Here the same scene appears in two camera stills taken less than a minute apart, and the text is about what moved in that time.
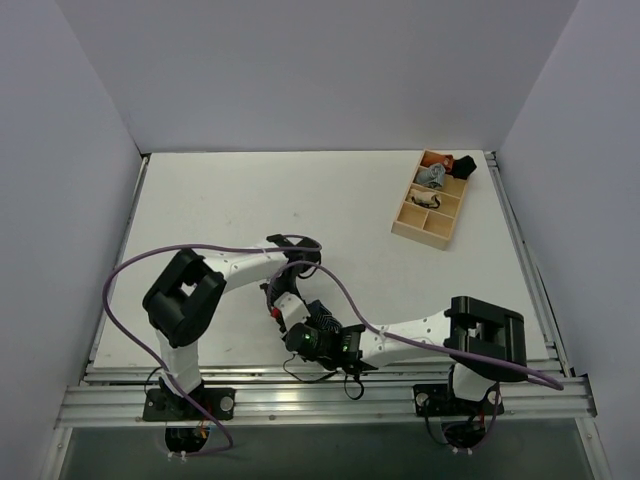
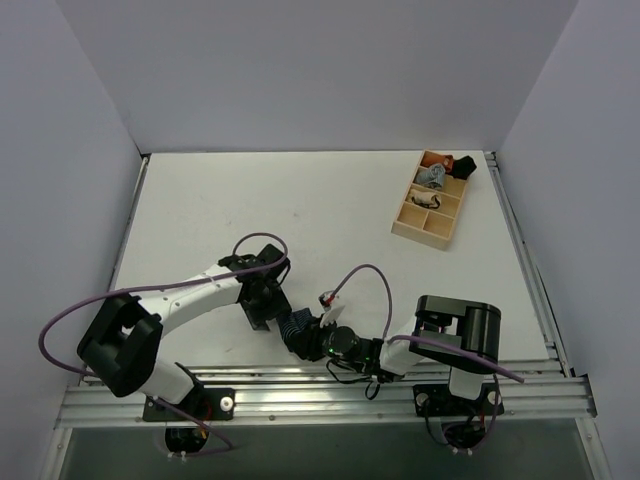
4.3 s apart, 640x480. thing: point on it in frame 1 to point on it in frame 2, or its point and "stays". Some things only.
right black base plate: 442,400 stays
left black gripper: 282,298 to 261,310
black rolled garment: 462,167 stays
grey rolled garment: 432,176 stays
